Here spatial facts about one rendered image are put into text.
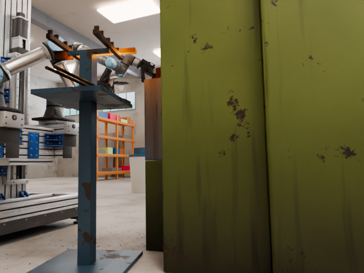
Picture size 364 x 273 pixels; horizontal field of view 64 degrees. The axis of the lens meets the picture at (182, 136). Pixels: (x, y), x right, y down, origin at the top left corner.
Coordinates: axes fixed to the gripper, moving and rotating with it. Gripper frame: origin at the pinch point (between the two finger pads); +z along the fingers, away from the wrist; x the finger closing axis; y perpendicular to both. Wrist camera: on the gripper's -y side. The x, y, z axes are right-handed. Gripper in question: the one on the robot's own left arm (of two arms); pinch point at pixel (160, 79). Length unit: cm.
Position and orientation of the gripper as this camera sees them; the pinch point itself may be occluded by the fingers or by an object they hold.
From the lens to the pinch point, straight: 231.6
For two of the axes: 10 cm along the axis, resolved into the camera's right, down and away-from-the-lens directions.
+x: -1.3, 0.9, 9.9
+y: 4.8, -8.7, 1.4
